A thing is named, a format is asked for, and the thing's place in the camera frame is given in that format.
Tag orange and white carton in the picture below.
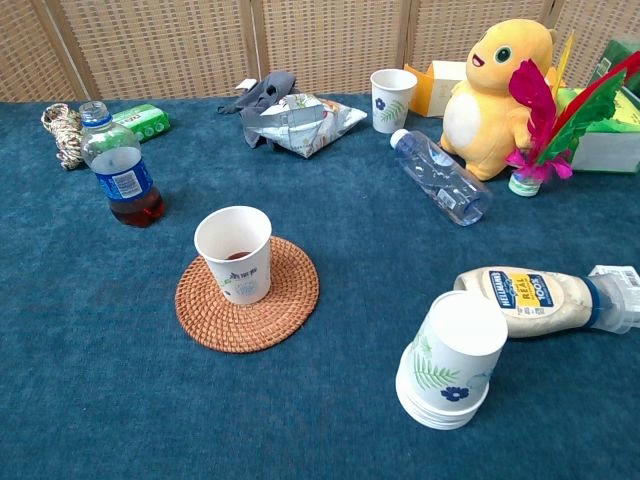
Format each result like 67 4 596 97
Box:
403 60 469 119

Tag coiled speckled rope bundle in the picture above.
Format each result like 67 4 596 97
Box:
40 102 84 172

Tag silver snack bag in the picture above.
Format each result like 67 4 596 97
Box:
243 93 369 160

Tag clear water bottle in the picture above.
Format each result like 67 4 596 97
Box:
389 128 494 228

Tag mayonnaise squeeze bottle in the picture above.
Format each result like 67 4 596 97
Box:
453 264 640 340

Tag small dark drink bottle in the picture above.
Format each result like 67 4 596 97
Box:
79 100 165 229

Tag round woven rattan coaster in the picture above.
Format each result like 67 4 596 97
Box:
174 235 321 354

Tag green tissue pack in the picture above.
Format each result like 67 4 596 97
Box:
110 103 172 144

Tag colourful feather shuttlecock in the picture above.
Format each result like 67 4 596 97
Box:
504 30 629 198

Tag crumpled grey cloth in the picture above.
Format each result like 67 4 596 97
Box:
216 70 301 150

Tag green yellow tissue box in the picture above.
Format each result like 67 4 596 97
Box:
554 87 640 174

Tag woven folding screen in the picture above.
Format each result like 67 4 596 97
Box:
0 0 640 104

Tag yellow plush toy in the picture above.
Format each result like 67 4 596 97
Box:
439 18 559 182

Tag paper cup with flower print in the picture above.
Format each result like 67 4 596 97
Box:
370 68 419 135

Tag clear box of green sachets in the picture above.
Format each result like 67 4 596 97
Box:
587 38 640 96

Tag paper cup with green print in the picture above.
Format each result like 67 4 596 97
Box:
193 205 274 306

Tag blue table cloth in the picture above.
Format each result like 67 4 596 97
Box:
0 94 640 480

